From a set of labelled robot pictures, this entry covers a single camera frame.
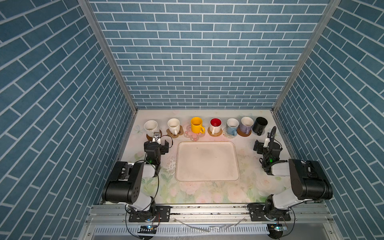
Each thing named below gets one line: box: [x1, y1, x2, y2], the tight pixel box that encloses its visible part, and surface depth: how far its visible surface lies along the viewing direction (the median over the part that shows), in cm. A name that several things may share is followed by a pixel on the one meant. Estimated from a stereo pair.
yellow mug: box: [190, 116, 206, 134], surface depth 104 cm
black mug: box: [252, 116, 268, 136], surface depth 104 cm
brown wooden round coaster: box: [237, 127, 252, 137], surface depth 107 cm
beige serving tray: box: [175, 141, 240, 182], surface depth 96 cm
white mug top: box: [144, 120, 160, 136], surface depth 101 cm
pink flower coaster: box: [183, 125, 206, 142], surface depth 107 cm
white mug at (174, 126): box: [167, 118, 180, 136], surface depth 101 cm
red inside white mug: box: [209, 117, 223, 135], surface depth 105 cm
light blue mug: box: [226, 118, 240, 136], surface depth 101 cm
